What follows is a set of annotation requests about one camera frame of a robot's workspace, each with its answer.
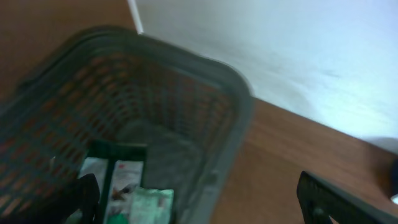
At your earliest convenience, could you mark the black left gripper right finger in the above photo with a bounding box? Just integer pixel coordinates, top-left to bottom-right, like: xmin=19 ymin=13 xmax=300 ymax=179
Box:
xmin=297 ymin=171 xmax=397 ymax=224

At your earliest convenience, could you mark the white barcode scanner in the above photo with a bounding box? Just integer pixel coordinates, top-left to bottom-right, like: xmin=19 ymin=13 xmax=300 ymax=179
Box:
xmin=388 ymin=159 xmax=398 ymax=205

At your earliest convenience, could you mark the grey plastic mesh basket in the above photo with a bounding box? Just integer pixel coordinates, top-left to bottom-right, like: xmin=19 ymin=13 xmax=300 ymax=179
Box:
xmin=1 ymin=26 xmax=254 ymax=223

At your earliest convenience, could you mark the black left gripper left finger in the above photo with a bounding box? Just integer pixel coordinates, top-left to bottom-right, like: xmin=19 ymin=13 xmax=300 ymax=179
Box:
xmin=1 ymin=174 xmax=100 ymax=224

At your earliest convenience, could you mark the pale green wipes packet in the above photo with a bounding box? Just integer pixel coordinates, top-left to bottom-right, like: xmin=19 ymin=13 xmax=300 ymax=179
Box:
xmin=129 ymin=187 xmax=174 ymax=224

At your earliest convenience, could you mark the green white tape package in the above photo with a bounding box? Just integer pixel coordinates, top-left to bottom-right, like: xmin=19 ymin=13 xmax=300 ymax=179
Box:
xmin=80 ymin=140 xmax=147 ymax=224

